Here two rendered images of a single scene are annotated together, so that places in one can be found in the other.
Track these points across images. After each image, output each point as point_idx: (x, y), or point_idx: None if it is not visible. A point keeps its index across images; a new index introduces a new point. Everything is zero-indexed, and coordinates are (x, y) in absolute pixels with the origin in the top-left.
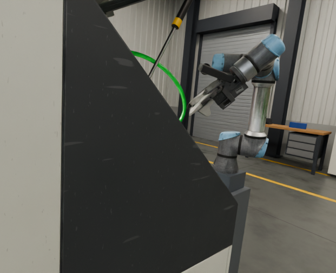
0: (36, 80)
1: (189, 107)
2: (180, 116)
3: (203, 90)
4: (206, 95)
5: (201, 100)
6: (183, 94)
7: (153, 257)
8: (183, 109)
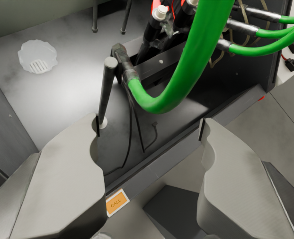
0: None
1: (200, 128)
2: (149, 99)
3: (278, 230)
4: (62, 218)
5: (65, 161)
6: (188, 43)
7: None
8: (158, 96)
